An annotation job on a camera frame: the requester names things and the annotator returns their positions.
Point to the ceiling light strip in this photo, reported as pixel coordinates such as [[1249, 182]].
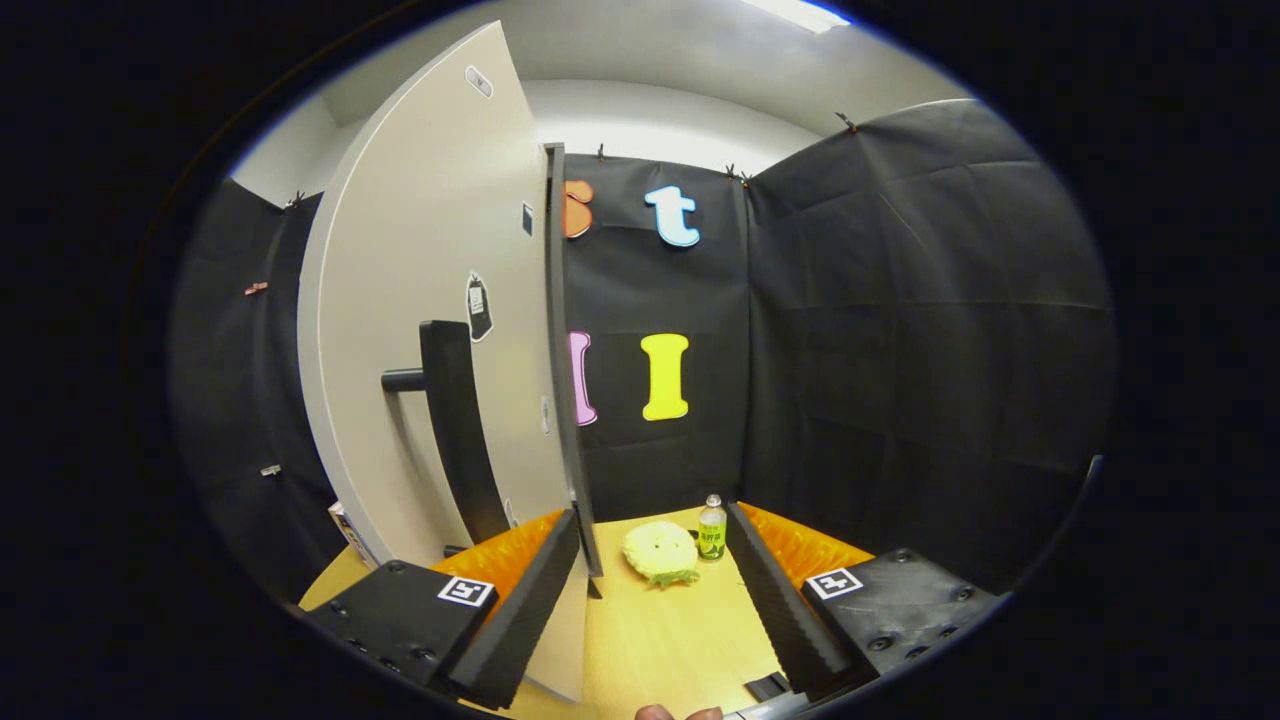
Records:
[[800, 13]]

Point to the yellow round plush item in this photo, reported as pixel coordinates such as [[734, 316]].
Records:
[[660, 550]]

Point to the white book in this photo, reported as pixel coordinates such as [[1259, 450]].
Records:
[[352, 535]]

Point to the black backdrop cloth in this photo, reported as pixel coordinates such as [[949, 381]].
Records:
[[900, 350]]

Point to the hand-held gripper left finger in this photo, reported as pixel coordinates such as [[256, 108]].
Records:
[[520, 610]]

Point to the green label plastic bottle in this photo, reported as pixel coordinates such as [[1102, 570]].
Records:
[[712, 535]]

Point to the beige shoe cabinet door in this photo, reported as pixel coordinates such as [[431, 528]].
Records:
[[400, 250]]

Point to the dark grey shoe cabinet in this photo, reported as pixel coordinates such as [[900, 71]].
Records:
[[556, 300]]

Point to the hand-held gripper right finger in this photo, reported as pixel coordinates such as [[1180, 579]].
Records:
[[780, 610]]

